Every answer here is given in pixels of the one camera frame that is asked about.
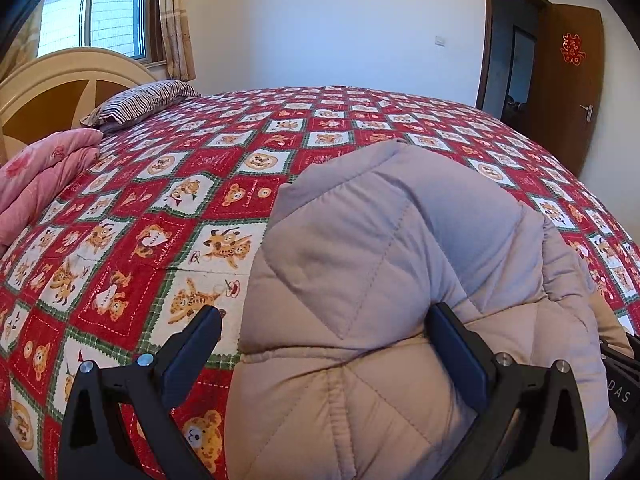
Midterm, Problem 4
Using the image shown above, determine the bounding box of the striped pillow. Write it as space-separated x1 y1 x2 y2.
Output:
80 79 202 134

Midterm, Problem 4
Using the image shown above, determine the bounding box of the dark wooden door frame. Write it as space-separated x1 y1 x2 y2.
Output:
475 0 554 122

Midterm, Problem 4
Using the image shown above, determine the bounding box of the pink folded quilt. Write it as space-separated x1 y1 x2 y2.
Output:
0 128 104 246

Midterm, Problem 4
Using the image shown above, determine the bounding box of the brown wooden door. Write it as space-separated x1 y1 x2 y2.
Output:
542 2 605 177

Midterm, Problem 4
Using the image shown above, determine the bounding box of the red checked cartoon bed sheet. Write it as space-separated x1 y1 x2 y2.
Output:
0 85 640 480

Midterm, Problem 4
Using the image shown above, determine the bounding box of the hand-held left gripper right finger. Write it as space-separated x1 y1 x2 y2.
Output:
425 302 607 480

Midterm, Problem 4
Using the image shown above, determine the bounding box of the cream wooden headboard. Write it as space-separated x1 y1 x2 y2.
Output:
0 46 159 167

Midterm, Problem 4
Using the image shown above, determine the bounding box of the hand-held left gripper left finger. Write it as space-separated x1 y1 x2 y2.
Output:
57 304 224 480

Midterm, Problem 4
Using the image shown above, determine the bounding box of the beige quilted puffer jacket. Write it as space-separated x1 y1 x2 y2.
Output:
226 138 636 480

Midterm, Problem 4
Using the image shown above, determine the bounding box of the red paper door decoration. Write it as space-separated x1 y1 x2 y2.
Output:
560 32 587 65

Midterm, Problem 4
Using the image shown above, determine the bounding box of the window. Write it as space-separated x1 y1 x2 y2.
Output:
37 0 164 62

